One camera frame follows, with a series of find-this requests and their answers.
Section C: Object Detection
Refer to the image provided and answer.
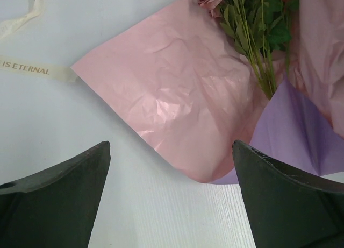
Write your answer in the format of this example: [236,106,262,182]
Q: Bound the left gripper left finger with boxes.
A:
[1,141,111,247]

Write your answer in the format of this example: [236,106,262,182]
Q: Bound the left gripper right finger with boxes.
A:
[232,140,343,247]

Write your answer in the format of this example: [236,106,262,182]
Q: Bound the purple wrapping paper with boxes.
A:
[213,73,344,185]

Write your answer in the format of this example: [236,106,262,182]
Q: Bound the cream printed ribbon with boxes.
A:
[1,0,78,82]

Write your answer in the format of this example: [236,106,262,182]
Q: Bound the pink wrapping paper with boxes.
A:
[73,0,343,184]

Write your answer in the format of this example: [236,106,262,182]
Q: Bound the pink artificial flower bunch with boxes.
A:
[198,0,299,99]

